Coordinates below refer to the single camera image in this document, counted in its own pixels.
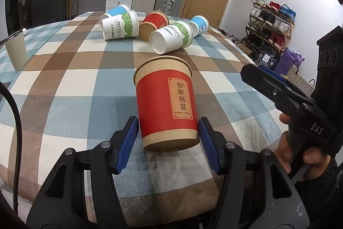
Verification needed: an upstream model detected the red kraft paper cup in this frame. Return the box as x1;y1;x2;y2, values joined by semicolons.
133;56;199;152

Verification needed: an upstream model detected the blue cup with cartoon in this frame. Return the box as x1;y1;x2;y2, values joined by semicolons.
188;15;209;37

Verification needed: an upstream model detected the white green cup front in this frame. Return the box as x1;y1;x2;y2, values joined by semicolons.
149;20;194;55

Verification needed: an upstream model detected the white green cup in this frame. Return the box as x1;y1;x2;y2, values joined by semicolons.
149;20;194;55
101;11;140;41

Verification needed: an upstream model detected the white green cup rear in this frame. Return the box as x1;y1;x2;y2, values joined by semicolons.
101;11;140;41

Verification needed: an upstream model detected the blue cup at rear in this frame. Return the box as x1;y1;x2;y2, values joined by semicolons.
100;4;131;20

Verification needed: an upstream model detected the person's right hand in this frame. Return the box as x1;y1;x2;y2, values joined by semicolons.
274;113;331;181

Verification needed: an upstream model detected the purple bag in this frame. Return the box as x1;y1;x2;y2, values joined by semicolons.
274;48;305;76

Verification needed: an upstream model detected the woven basket bag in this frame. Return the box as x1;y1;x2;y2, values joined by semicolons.
285;60;315;96

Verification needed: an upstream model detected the shoe rack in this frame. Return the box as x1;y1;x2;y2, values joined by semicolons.
245;0;296;53

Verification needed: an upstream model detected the checkered tablecloth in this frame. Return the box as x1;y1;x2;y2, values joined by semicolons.
1;12;287;227

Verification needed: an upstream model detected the beige tumbler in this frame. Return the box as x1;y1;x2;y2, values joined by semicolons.
5;30;29;72

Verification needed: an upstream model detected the black cable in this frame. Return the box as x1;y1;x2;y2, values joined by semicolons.
0;81;23;216

